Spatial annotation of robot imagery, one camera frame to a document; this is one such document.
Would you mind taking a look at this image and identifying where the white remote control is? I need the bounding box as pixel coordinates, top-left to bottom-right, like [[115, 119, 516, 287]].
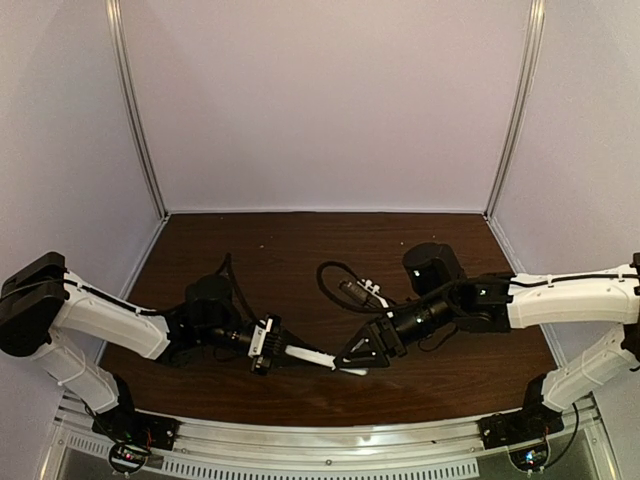
[[285, 345, 368, 376]]

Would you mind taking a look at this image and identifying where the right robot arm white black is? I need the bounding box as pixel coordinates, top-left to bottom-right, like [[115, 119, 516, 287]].
[[334, 243, 639, 429]]

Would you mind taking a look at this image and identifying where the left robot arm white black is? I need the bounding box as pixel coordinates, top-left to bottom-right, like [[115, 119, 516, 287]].
[[1, 252, 289, 440]]

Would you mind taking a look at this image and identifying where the left round circuit board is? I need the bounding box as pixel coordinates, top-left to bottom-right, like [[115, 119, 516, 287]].
[[107, 442, 151, 475]]

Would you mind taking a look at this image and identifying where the round circuit board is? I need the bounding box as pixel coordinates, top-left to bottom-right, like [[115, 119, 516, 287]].
[[508, 441, 550, 474], [107, 442, 151, 475]]

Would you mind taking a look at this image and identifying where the right round circuit board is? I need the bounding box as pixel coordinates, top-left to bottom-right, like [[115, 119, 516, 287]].
[[508, 441, 550, 474]]

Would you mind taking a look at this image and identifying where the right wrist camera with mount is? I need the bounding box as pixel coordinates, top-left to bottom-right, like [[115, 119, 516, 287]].
[[338, 279, 389, 309]]

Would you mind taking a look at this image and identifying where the right black camera cable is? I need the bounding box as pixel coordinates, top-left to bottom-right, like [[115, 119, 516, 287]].
[[316, 260, 401, 321]]

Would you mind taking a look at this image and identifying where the black camera cable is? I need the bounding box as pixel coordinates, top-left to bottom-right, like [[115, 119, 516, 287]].
[[214, 253, 264, 326], [316, 260, 401, 321]]

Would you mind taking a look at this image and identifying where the left black camera cable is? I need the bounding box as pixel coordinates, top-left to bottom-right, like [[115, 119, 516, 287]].
[[214, 253, 264, 326]]

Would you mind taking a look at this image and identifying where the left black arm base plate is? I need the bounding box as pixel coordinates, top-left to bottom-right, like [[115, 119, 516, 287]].
[[92, 411, 180, 451]]

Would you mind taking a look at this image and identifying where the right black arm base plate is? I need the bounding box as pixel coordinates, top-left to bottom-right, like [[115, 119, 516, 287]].
[[477, 405, 564, 449]]

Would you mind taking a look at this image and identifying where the front aluminium rail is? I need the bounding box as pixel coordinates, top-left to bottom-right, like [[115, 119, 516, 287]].
[[47, 392, 609, 479]]

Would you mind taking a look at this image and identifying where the right aluminium corner post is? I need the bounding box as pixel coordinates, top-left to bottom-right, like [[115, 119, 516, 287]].
[[484, 0, 546, 221]]

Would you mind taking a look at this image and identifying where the aluminium corner post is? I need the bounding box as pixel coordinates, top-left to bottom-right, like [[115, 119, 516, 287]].
[[105, 0, 169, 220], [484, 0, 546, 221]]

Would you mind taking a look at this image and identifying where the left aluminium corner post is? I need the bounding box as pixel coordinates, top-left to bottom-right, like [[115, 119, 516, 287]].
[[105, 0, 169, 220]]

